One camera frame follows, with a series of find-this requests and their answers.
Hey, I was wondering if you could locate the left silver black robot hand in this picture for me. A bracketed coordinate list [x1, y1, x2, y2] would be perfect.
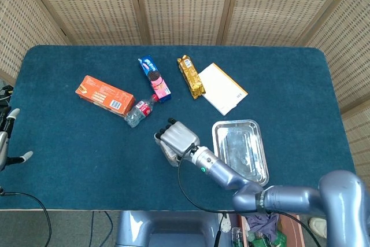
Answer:
[0, 108, 34, 172]

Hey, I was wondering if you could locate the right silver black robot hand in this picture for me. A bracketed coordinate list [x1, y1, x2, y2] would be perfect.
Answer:
[154, 117, 201, 158]

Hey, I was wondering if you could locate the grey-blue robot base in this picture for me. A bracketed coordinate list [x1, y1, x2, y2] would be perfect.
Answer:
[115, 211, 224, 247]

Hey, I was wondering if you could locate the silver metal tray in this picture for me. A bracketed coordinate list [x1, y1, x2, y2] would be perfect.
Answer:
[212, 119, 270, 187]

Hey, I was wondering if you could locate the black equipment stand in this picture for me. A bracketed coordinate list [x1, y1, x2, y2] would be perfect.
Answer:
[0, 84, 14, 109]

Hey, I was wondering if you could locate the crushed plastic cola bottle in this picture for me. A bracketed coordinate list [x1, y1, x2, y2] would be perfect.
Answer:
[124, 94, 160, 128]

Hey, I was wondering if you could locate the gold foil snack packet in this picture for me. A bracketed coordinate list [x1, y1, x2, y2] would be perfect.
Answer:
[176, 54, 206, 100]

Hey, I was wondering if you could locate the blue pink Oreo box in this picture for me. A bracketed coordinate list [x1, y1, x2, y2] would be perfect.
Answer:
[138, 54, 171, 104]

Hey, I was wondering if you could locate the white book yellow spine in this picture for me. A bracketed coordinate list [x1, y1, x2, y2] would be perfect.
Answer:
[198, 62, 249, 116]

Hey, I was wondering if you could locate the dark blue table mat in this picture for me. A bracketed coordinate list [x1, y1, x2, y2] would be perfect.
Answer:
[0, 45, 357, 212]

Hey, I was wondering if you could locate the orange cracker box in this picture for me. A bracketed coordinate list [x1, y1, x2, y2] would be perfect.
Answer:
[75, 75, 136, 117]

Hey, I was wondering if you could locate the black white handheld tool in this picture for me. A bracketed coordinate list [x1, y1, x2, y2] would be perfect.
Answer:
[213, 211, 232, 247]

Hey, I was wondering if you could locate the clear plastic bottle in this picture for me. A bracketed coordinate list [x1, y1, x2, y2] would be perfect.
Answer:
[231, 226, 247, 247]

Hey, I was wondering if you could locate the purple cloth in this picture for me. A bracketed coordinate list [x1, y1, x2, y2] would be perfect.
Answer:
[246, 213, 280, 242]

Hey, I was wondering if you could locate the woven wooden folding screen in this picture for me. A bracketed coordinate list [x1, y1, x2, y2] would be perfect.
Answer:
[0, 0, 370, 172]

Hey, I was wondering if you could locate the green packet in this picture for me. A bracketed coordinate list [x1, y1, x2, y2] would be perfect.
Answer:
[247, 231, 287, 247]

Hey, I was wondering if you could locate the red storage crate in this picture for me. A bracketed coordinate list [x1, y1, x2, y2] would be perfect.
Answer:
[238, 212, 305, 247]

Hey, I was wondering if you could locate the white shoe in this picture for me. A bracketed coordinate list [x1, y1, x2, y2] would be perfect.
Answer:
[308, 217, 328, 239]

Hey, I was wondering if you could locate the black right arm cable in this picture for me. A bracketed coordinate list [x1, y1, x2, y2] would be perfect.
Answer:
[176, 142, 322, 247]

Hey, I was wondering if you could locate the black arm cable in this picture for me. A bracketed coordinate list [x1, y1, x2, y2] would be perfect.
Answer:
[0, 188, 53, 247]
[176, 142, 322, 247]

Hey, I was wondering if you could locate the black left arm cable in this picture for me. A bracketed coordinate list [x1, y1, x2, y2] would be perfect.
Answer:
[0, 188, 53, 247]

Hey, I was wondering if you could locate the black floor cable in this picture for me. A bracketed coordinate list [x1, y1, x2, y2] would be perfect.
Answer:
[89, 211, 114, 247]

